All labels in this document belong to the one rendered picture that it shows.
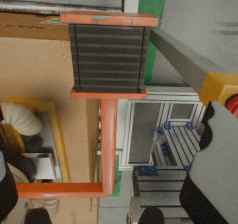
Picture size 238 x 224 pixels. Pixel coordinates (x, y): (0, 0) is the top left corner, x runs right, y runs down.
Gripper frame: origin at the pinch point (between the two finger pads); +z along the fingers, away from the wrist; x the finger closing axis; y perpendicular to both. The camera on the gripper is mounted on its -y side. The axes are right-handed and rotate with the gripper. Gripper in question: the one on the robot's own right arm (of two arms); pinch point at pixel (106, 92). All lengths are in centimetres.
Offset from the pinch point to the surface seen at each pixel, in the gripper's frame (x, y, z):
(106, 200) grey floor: -3, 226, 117
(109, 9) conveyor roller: -1, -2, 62
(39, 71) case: -13.8, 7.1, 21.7
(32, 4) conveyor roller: -29, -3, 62
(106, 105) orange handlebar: -0.2, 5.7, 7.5
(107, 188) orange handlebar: -0.1, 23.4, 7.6
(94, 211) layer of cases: -12, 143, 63
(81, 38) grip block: -2.4, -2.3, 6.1
